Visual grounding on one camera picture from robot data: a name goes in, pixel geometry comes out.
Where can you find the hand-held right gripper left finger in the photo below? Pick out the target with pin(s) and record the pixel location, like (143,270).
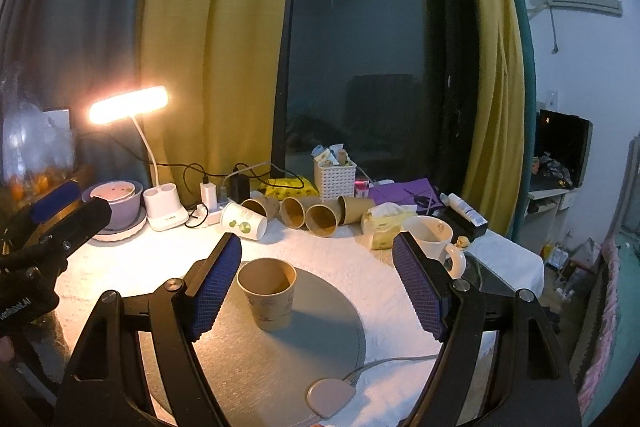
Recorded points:
(215,287)

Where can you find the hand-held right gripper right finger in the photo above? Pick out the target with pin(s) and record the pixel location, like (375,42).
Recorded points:
(420,292)

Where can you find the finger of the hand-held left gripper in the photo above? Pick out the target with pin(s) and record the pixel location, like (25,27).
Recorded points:
(57,197)
(82,219)

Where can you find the brown paper cup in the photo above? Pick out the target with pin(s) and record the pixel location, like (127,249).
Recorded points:
(267,302)
(322,219)
(294,212)
(356,209)
(264,208)

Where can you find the white green-print paper cup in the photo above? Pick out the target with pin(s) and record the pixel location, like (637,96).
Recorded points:
(242,222)

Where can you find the purple bowl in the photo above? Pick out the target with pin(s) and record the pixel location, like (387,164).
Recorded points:
(117,212)

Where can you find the white plate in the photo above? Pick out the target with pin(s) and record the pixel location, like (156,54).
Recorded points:
(125,234)

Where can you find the white mug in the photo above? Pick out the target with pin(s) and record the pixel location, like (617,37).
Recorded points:
(432,244)

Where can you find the clear plastic bag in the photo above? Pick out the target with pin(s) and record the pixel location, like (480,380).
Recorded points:
(35,137)

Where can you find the small yellow figure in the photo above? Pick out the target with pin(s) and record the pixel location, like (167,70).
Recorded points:
(462,242)

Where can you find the white power strip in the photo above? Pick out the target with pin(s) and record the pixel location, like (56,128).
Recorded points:
(212,216)

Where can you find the yellow tissue pack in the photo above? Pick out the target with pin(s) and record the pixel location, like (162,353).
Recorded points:
(382,227)

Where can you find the black box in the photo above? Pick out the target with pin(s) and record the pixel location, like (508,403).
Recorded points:
(470,229)

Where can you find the white desk lamp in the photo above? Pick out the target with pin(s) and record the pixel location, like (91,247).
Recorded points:
(165,213)

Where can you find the white charger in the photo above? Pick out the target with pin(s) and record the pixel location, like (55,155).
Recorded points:
(208,193)

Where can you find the white tube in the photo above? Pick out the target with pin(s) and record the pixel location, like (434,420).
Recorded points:
(467,208)

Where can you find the purple folder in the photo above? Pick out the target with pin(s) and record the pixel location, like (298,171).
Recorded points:
(400,194)

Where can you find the black charger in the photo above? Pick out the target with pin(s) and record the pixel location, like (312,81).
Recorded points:
(240,188)

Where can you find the grey round mat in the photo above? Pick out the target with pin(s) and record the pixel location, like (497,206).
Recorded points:
(310,342)

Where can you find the small pink box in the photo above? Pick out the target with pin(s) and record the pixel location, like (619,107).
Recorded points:
(361,189)

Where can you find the yellow snack packet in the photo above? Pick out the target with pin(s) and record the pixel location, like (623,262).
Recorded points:
(290,189)

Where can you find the pink round pad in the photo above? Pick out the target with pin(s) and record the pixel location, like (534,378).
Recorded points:
(330,397)

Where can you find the white woven basket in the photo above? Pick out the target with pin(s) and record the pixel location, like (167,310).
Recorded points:
(335,182)

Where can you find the white cabinet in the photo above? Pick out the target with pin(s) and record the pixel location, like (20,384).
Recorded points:
(550,202)

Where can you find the tubes in basket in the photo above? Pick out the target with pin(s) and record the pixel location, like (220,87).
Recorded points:
(330,154)

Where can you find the pink patterned blanket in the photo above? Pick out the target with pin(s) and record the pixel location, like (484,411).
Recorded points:
(607,307)

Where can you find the teal curtain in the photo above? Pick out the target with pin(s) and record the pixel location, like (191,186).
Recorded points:
(520,32)
(75,7)

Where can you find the black monitor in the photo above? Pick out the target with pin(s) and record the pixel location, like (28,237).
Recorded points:
(562,137)

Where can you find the yellow curtain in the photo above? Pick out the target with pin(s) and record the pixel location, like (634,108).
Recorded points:
(492,57)
(215,32)

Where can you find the dark glass window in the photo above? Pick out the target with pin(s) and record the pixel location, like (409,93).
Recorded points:
(370,57)

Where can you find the white air conditioner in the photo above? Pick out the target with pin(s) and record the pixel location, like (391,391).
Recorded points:
(575,2)

